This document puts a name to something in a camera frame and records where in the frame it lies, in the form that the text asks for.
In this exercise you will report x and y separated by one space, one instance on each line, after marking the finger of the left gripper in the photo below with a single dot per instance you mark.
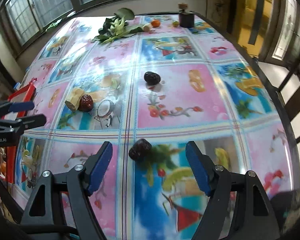
15 107
33 121

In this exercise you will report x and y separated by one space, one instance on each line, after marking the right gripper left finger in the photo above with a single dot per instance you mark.
43 217

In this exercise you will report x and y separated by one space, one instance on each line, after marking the long sugarcane piece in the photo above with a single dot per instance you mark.
73 99

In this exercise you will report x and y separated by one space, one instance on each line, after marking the green cloth on sill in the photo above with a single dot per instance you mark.
53 25

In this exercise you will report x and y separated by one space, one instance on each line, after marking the fruit print plastic tablecloth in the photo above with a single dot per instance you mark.
208 93

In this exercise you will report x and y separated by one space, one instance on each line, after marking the green leafy vegetable bunch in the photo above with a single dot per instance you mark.
117 27

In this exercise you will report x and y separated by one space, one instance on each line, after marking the far pale round fruit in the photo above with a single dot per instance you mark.
147 27

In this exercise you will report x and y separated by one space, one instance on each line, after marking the far small orange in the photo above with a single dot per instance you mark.
155 23

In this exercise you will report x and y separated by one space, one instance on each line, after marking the far small green fruit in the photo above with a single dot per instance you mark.
175 24

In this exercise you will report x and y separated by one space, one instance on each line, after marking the dark jar with cork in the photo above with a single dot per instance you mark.
186 17

